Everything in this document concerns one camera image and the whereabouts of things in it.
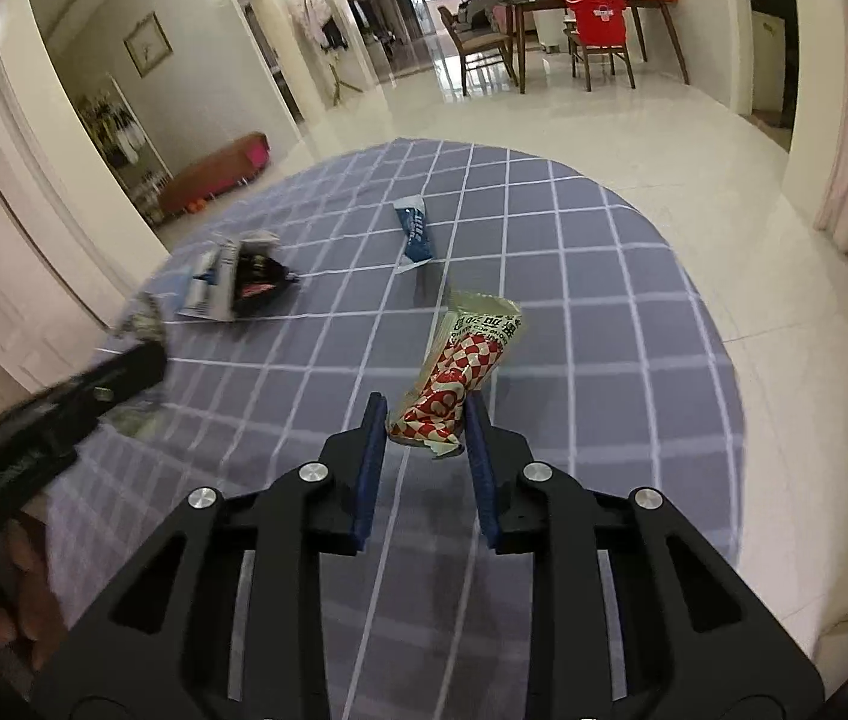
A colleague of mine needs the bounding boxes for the blue wrapper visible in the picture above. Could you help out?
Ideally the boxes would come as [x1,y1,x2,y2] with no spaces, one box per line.
[391,195,436,276]

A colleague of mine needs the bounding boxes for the wooden chair with grey seat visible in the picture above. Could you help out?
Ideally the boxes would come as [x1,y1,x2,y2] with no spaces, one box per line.
[437,6,519,96]

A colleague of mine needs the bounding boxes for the small framed wall picture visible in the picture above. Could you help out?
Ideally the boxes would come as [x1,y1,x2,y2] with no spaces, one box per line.
[124,11,174,78]

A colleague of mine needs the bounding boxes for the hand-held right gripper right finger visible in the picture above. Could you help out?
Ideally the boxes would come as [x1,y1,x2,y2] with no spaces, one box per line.
[465,392,826,720]

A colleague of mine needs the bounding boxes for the grey wrapper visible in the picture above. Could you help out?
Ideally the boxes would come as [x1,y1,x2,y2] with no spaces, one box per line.
[104,292,167,436]

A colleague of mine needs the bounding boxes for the dark wooden dining table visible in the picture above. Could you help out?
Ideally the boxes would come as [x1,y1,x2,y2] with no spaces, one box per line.
[506,0,691,95]

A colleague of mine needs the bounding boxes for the white sideboard cabinet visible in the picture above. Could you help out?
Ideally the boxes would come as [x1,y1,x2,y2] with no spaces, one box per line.
[525,0,582,53]

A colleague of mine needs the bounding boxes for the wooden coat stand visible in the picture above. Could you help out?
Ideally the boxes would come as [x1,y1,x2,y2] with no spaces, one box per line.
[289,0,357,106]

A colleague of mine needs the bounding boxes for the red white checked wrapper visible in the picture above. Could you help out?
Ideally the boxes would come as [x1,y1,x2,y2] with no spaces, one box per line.
[385,289,524,460]

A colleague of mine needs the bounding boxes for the blue checked tablecloth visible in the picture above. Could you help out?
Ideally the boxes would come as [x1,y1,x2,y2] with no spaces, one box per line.
[41,136,746,720]

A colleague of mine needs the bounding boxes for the person's left hand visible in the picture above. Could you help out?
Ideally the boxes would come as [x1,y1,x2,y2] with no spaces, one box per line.
[0,517,68,672]

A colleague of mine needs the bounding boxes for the black white wrapper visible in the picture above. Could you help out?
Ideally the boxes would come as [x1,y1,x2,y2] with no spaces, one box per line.
[175,235,280,323]

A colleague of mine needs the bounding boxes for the pink white jacket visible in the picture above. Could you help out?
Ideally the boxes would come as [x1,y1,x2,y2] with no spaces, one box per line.
[292,0,335,50]

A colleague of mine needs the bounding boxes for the wooden chair with red shirt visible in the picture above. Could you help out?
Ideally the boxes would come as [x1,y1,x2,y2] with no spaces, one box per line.
[565,0,636,92]

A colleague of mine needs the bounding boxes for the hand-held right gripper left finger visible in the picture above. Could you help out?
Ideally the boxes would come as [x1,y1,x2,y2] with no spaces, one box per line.
[34,392,389,720]

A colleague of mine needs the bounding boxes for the black foil wrapper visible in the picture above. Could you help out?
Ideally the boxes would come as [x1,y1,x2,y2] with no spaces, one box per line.
[232,253,301,316]

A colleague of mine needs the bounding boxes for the white shelf rack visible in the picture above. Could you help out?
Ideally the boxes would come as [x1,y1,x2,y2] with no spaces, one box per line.
[74,75,170,230]

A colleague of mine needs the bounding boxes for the brown padded bench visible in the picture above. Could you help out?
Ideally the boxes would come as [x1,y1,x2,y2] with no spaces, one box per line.
[160,131,271,218]

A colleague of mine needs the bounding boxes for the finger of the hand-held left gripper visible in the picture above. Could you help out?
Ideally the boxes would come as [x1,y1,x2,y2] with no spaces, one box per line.
[71,341,170,425]

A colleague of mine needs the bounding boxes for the red shirt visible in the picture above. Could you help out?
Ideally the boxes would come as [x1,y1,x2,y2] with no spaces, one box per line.
[565,0,629,50]

